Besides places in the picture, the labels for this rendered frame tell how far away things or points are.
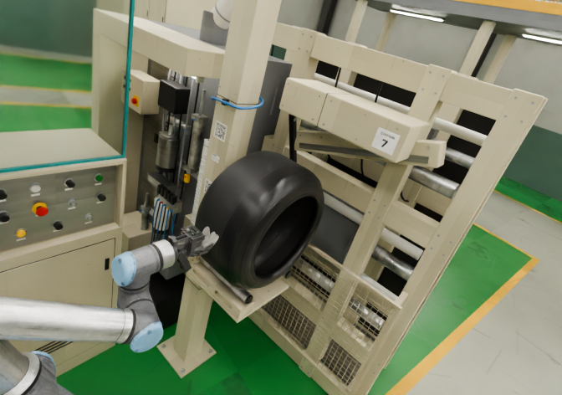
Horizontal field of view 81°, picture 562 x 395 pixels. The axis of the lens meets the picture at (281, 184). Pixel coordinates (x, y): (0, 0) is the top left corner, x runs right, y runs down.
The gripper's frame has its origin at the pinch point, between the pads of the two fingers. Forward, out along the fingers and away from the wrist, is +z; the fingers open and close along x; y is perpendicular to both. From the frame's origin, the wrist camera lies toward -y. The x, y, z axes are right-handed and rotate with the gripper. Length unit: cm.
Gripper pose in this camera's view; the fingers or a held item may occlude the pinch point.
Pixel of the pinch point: (215, 238)
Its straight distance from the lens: 129.0
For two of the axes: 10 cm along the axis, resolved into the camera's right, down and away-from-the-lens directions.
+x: -7.3, -4.5, 5.1
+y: 2.5, -8.7, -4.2
